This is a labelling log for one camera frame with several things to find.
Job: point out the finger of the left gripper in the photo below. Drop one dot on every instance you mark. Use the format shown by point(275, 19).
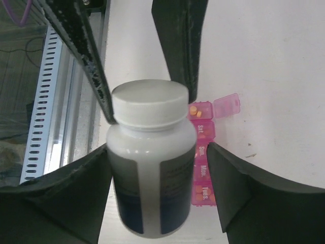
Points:
point(70, 20)
point(179, 25)

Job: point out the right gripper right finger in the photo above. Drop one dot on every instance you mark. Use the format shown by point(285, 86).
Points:
point(257, 206)

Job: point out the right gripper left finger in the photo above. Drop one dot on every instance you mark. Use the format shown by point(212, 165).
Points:
point(64, 206)

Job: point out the white bottle cap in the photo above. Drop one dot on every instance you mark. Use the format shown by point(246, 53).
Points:
point(150, 103)

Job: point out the pink pill organizer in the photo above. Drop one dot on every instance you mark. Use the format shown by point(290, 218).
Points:
point(203, 116)

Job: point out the white blue pill bottle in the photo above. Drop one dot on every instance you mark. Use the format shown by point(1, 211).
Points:
point(152, 171)

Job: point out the white slotted cable duct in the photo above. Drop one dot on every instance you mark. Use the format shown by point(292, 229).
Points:
point(38, 136)

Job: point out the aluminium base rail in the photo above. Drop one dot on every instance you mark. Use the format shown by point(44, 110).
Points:
point(79, 128)

